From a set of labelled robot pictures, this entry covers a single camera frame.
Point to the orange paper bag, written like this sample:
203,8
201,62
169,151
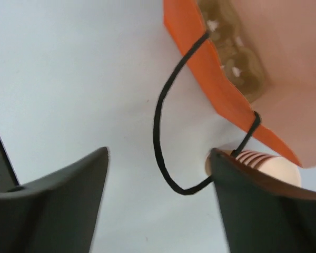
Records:
282,34

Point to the stack of brown paper cups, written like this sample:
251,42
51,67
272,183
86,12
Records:
274,166

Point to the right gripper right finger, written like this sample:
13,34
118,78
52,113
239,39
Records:
261,213

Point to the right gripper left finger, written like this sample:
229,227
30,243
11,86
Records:
55,213

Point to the brown pulp cup carrier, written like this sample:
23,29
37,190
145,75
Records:
239,63

